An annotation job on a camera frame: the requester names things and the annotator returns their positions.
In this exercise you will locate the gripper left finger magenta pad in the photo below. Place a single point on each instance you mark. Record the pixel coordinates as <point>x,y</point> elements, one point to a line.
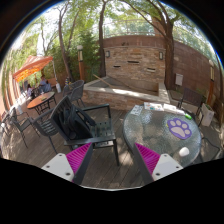
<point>71,166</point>

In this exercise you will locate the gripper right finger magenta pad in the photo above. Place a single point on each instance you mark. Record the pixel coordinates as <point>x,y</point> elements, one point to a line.
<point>154,166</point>

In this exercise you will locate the round glass patio table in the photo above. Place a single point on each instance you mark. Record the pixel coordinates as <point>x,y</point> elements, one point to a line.
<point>150,129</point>

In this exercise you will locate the black patio chair near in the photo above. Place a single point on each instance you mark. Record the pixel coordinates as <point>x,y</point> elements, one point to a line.
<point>102,133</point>

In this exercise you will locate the black backpack on chair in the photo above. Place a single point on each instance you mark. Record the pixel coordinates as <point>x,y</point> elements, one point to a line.
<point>74,123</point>

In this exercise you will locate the purple paw print mousepad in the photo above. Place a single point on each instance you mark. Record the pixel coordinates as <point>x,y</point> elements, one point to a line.
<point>179,128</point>

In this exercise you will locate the papers on glass table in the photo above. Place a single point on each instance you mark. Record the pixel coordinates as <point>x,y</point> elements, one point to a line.
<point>153,106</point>

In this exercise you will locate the green small object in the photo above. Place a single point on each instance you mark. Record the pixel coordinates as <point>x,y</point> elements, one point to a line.
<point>188,116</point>

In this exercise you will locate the grey chair left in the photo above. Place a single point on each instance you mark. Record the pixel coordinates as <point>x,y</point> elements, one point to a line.
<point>21,121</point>

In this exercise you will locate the round wooden table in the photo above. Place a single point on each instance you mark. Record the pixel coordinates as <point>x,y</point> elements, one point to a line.
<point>42,103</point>

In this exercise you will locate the black mesh chair far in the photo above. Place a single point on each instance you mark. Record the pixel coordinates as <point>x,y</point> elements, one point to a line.
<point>74,90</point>

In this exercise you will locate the black chair behind table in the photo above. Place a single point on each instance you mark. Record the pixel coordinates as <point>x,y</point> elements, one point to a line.
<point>191,97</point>

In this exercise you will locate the white bin right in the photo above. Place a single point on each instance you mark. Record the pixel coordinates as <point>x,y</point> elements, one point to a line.
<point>208,114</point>

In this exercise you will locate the seated person in blue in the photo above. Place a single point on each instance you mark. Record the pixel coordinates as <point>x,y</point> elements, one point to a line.
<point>44,85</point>

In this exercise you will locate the stone fountain planter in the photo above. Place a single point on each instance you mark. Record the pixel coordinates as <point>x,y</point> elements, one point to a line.
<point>134,75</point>

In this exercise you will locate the orange patio umbrella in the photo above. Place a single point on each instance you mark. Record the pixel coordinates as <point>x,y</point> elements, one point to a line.
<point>31,65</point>

